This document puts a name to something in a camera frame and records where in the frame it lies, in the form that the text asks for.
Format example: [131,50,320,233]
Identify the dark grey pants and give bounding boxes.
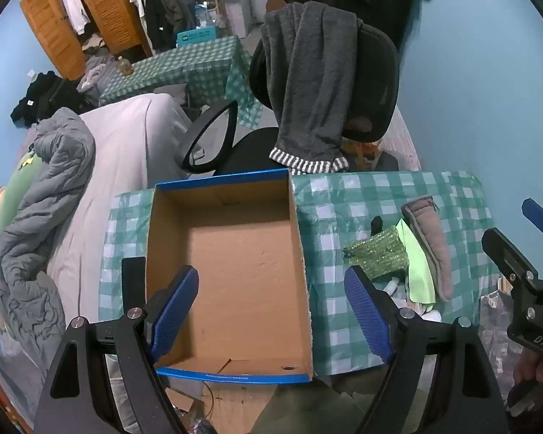
[260,2,358,175]

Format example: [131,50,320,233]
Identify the pile of grey clothes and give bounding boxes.
[76,62,119,97]

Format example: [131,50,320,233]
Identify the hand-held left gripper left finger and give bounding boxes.
[34,257,200,434]

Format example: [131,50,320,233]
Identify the white bundle with blue print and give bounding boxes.
[405,298,443,323]

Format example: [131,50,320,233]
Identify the pile of black clothes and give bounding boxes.
[10,71,90,126]

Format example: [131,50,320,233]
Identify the blue-rimmed cardboard box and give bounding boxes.
[145,168,316,385]

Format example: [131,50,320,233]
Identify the neon green cloth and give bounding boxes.
[396,219,436,305]

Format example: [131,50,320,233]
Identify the white hanging shirt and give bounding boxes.
[60,0,91,35]

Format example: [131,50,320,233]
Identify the green glitter sock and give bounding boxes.
[342,225,410,278]

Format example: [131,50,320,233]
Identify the green plush pillow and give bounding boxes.
[0,154,46,238]

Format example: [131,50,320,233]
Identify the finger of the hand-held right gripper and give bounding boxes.
[522,198,543,241]
[482,228,540,291]

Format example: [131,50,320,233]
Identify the teal plastic basket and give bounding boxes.
[176,27,220,49]

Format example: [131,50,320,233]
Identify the wooden louvred wardrobe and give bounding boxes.
[20,0,153,81]

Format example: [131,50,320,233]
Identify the green checked tablecloth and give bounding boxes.
[98,171,503,377]
[98,35,264,128]

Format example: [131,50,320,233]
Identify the pale lilac bed sheet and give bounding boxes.
[47,93,209,312]

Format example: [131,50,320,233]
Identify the taupe grey mitten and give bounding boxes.
[401,195,454,301]

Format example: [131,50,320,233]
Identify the silver grey plastic bag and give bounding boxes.
[479,289,540,399]

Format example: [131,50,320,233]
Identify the person's right hand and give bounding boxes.
[507,352,543,417]

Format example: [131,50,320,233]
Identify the grey quilted duvet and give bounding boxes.
[0,107,97,349]

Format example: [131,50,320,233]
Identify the black office chair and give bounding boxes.
[181,22,400,177]

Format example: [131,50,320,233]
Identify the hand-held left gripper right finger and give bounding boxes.
[344,266,510,434]

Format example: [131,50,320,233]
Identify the dark hanging coats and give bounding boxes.
[141,0,199,54]

